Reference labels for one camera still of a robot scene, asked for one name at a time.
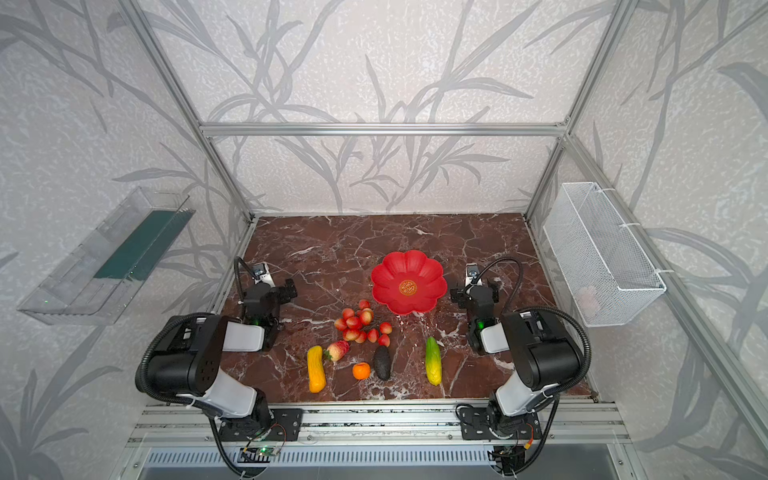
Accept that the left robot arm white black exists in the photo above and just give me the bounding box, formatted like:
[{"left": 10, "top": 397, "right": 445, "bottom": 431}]
[{"left": 135, "top": 279, "right": 298, "bottom": 430}]

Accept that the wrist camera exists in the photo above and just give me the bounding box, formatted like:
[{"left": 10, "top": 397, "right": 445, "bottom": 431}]
[
  {"left": 465, "top": 263, "right": 481, "bottom": 287},
  {"left": 251, "top": 262, "right": 275, "bottom": 287}
]

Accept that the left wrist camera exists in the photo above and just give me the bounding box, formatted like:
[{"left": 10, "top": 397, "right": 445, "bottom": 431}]
[{"left": 251, "top": 262, "right": 275, "bottom": 287}]

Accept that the black fake avocado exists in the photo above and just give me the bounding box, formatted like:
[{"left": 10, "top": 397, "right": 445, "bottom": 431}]
[{"left": 373, "top": 345, "right": 392, "bottom": 381}]

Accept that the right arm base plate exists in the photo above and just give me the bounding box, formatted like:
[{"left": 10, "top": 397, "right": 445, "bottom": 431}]
[{"left": 454, "top": 403, "right": 543, "bottom": 442}]

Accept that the aluminium frame crossbar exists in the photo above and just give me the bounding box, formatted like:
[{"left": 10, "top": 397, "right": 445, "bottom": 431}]
[{"left": 200, "top": 122, "right": 566, "bottom": 137}]

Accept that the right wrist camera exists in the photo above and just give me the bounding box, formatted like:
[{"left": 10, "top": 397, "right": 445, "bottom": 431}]
[{"left": 465, "top": 263, "right": 481, "bottom": 287}]

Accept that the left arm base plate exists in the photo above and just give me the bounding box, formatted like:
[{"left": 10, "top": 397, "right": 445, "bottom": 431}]
[{"left": 217, "top": 408, "right": 304, "bottom": 442}]

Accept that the orange fake tangerine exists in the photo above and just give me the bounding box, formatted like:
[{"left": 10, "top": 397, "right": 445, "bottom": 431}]
[{"left": 352, "top": 362, "right": 371, "bottom": 381}]

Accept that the green yellow fake cucumber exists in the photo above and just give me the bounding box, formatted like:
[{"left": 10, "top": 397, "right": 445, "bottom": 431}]
[{"left": 425, "top": 337, "right": 442, "bottom": 385}]

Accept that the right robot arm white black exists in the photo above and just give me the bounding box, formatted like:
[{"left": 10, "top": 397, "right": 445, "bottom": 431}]
[{"left": 450, "top": 284, "right": 592, "bottom": 431}]

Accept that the white wire mesh basket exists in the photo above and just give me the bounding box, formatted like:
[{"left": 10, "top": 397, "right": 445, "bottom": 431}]
[{"left": 543, "top": 182, "right": 667, "bottom": 327}]

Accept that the yellow fake fruit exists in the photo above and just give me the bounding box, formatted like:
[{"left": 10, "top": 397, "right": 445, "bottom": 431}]
[{"left": 307, "top": 345, "right": 326, "bottom": 394}]

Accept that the red flower-shaped fruit bowl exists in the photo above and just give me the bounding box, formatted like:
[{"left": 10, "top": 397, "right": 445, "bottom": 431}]
[{"left": 371, "top": 250, "right": 448, "bottom": 316}]

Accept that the clear acrylic wall shelf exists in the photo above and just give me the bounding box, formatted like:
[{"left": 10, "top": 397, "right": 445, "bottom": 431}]
[{"left": 18, "top": 187, "right": 195, "bottom": 326}]

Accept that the aluminium front rail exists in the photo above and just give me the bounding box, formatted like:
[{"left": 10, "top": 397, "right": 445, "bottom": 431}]
[{"left": 126, "top": 396, "right": 631, "bottom": 448}]

